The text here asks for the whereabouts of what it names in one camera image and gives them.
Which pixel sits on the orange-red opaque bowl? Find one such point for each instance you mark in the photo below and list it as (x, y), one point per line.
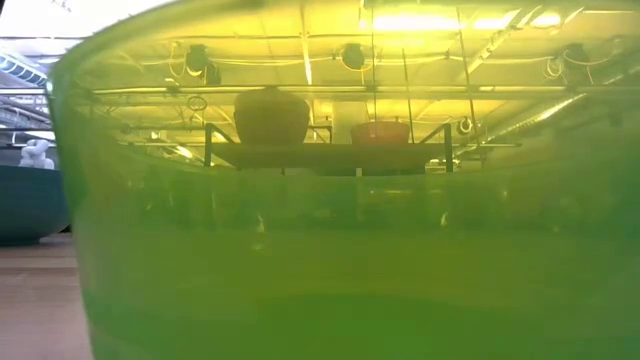
(271, 115)
(271, 134)

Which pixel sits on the yellow bowl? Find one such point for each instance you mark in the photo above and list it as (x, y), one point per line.
(380, 134)

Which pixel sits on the translucent green bowl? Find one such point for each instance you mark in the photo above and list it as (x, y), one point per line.
(350, 275)

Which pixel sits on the black metal shelf leg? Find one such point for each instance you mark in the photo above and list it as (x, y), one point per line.
(207, 145)
(448, 150)

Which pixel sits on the long ceiling light bar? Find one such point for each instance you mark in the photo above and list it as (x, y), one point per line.
(400, 89)

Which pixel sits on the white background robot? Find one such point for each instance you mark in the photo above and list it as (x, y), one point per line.
(36, 152)

